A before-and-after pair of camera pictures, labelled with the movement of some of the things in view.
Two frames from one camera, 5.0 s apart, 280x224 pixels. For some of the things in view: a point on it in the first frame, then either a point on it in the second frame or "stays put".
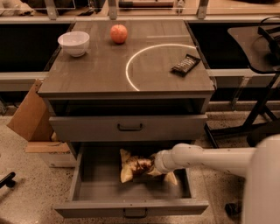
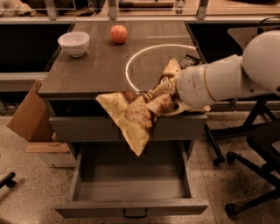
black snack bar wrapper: x=185 y=66 stays put
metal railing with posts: x=50 y=13 stays put
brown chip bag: x=133 y=165 to x=135 y=115
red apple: x=118 y=33 stays put
